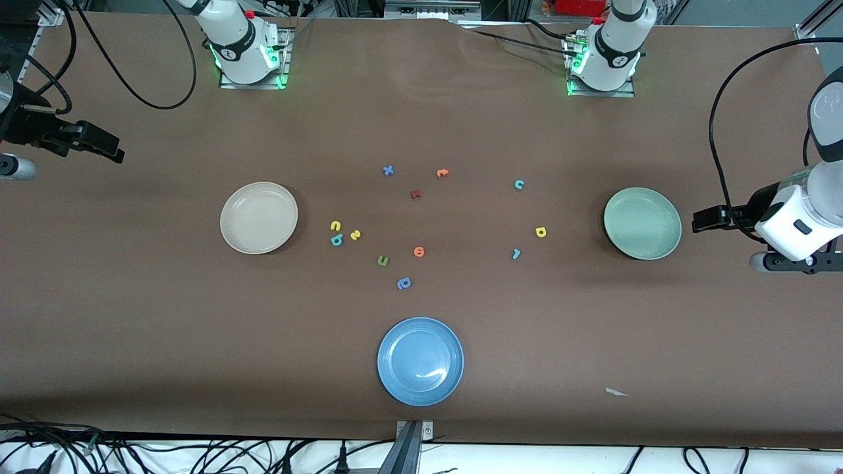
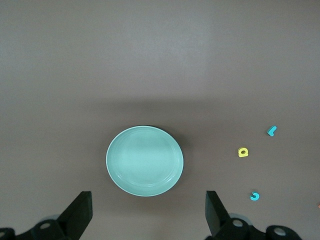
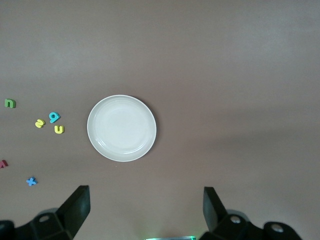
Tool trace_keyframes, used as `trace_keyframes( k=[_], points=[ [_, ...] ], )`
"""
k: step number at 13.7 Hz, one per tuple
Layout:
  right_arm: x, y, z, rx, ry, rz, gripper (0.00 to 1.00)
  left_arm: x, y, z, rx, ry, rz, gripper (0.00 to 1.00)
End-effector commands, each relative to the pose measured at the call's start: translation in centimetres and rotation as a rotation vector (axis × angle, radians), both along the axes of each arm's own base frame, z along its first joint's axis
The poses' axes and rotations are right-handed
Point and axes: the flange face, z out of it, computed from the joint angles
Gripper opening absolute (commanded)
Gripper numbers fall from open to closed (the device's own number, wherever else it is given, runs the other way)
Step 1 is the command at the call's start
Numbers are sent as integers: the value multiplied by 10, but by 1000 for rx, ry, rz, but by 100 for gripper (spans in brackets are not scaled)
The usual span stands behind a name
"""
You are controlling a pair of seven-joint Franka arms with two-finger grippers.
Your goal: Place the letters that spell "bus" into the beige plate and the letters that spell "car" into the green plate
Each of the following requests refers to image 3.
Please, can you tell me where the teal foam letter g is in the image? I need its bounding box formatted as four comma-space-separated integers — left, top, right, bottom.
48, 111, 61, 124

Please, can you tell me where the brown table cover sheet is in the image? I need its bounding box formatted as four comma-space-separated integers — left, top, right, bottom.
0, 0, 320, 240

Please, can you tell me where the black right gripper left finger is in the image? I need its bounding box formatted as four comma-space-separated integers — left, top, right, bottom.
0, 184, 91, 240

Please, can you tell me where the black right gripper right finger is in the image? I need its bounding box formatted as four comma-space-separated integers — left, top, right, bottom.
197, 186, 305, 240

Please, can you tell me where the blue foam letter x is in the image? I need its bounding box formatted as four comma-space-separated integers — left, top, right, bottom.
25, 176, 39, 187

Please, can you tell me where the beige round plate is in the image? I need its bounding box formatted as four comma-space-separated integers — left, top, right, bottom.
86, 94, 158, 163

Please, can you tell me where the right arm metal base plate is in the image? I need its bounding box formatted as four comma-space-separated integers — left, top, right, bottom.
144, 235, 196, 240

